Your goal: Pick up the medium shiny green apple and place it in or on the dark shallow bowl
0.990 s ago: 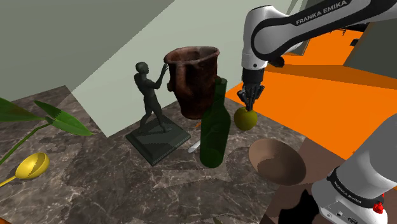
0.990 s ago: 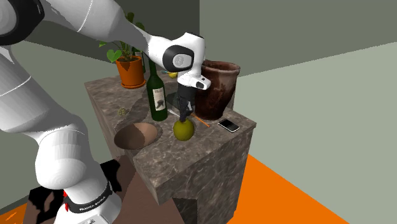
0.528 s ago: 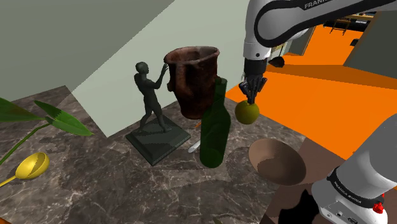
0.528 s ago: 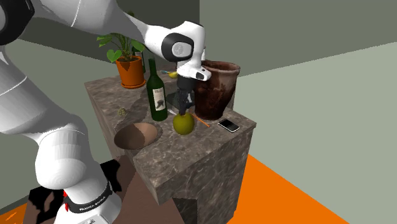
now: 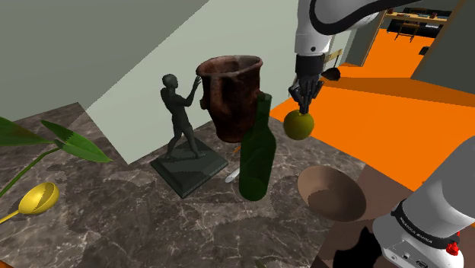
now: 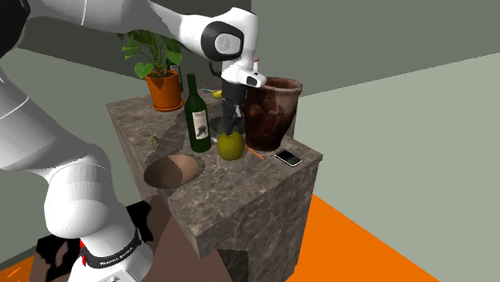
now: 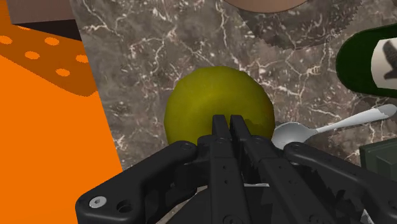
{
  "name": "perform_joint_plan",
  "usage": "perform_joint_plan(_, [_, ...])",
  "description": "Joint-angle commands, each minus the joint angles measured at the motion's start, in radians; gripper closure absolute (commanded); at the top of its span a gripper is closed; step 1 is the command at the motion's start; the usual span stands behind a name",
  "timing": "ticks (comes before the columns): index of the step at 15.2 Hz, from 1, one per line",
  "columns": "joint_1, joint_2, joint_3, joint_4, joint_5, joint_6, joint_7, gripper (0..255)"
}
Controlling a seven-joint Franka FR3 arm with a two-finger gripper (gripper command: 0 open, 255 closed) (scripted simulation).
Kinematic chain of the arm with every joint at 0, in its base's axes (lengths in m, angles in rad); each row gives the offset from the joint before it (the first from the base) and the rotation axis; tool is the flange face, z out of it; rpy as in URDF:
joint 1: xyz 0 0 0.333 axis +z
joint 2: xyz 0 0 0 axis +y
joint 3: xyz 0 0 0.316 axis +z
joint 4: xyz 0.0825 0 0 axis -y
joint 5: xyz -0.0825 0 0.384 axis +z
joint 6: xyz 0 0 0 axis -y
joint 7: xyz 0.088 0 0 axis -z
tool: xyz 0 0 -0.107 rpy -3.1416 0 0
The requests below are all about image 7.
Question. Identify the dark green labelled bottle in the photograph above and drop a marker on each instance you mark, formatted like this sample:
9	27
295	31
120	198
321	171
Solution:
353	62

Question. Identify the yellow-green round fruit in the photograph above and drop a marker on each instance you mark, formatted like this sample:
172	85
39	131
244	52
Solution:
214	93

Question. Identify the silver spoon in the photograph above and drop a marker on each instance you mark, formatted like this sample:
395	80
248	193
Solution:
288	133

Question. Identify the tan round dish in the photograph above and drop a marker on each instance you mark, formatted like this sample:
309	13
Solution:
266	5

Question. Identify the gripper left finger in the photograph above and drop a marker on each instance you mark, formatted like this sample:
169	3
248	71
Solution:
145	180

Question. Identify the dark green box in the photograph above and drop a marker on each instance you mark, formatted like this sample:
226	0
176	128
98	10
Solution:
382	156

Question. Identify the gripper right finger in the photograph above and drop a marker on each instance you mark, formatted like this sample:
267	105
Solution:
313	173

